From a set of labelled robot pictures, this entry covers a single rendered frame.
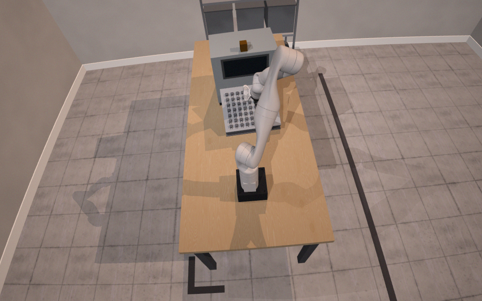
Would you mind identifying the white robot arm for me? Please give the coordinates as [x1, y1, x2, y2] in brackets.
[235, 45, 304, 192]

